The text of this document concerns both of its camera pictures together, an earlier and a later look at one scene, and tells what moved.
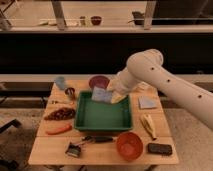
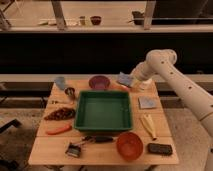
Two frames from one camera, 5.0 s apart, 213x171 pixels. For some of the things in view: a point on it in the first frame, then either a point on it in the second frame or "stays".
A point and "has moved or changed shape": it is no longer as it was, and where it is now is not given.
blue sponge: [101, 94] has moved or changed shape
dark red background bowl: [96, 20] stays
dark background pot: [139, 18] stays
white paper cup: [143, 85] stays
